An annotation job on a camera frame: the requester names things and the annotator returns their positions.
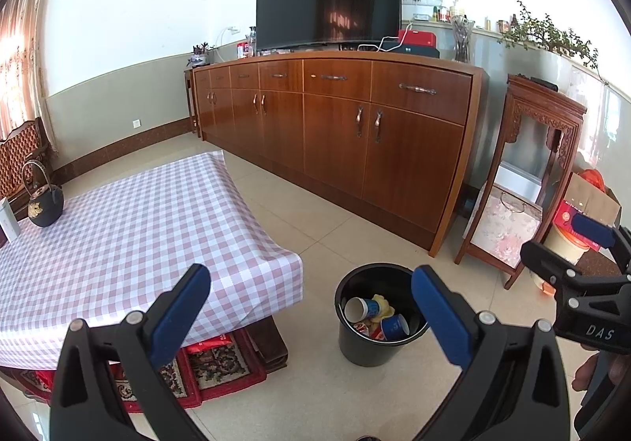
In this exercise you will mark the brown cardboard box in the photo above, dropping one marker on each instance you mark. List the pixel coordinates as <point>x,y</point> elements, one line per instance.
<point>596,202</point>

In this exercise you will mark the black iron teapot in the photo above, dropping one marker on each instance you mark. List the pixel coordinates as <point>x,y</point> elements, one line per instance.
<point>47,209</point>

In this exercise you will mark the long wooden sideboard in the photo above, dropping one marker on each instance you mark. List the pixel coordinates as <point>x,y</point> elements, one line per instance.
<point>335,135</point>

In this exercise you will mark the carved wooden stand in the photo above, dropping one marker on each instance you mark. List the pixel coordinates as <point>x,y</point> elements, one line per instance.
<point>542,111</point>

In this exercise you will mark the blue patterned paper cup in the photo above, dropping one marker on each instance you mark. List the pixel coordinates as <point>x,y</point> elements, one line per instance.
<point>394,326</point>

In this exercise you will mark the white flat panel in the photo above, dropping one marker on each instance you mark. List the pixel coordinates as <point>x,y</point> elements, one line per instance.
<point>517,182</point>

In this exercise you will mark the black plastic bucket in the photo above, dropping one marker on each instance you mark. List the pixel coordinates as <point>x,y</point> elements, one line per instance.
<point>365,352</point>

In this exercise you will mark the white upright box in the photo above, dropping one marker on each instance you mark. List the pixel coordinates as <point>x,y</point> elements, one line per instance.
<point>9,222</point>

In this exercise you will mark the person's right hand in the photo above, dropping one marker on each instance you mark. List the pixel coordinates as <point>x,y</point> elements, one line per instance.
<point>586,372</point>

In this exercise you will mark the red paper cup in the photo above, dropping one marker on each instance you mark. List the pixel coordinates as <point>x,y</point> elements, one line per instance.
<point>367,328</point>

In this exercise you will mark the green leafy branch plant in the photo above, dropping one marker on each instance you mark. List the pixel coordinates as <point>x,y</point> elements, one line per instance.
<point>552,34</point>

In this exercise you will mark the floral framed panel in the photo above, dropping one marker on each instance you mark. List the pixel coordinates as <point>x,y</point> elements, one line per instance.
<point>503,229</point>

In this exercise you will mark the red packet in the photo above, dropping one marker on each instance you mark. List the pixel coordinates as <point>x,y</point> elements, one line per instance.
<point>209,343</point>

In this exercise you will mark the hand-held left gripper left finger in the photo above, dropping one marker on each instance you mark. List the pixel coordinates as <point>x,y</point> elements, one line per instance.
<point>180,318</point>

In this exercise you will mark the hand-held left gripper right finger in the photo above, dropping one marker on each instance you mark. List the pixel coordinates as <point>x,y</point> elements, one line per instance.
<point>441,318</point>

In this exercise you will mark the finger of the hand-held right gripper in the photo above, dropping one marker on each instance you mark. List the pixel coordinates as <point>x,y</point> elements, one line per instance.
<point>594,229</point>
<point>552,261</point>

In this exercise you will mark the red gift box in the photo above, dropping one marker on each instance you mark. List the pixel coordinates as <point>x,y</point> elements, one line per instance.
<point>567,219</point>

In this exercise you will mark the yellow knotted cloth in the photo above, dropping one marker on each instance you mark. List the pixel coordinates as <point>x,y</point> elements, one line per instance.
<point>383,305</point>

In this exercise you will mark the pump bottle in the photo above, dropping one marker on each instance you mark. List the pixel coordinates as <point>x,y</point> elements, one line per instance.
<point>456,10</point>

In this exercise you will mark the pink patterned curtain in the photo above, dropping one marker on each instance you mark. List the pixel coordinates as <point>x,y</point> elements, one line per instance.
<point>19,52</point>

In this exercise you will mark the white and blue paper cup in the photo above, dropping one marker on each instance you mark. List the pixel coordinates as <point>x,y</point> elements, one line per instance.
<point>360,309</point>

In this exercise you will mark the wooden bench with red cushions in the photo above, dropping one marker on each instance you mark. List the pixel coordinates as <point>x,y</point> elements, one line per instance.
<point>19,160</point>

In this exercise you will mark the clear plastic bottle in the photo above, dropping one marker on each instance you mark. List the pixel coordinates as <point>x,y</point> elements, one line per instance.
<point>252,42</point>

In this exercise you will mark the glass vase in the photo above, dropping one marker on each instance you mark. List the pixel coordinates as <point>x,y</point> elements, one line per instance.
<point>462,39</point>

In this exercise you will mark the black flat box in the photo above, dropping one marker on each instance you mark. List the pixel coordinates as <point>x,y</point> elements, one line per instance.
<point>419,53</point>

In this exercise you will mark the orange plastic bag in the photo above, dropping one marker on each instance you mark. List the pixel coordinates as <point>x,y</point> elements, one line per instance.
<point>593,179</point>

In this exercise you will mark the red patterned rug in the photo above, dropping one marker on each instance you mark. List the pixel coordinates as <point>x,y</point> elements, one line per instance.
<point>222,367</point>

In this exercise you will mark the small potted plant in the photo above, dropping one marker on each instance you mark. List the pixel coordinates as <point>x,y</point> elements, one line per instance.
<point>199,57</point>

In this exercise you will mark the pink checkered tablecloth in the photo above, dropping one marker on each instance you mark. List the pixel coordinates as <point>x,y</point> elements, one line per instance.
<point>133,234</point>

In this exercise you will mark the red and white can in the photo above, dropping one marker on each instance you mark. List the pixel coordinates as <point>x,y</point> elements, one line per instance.
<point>241,51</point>

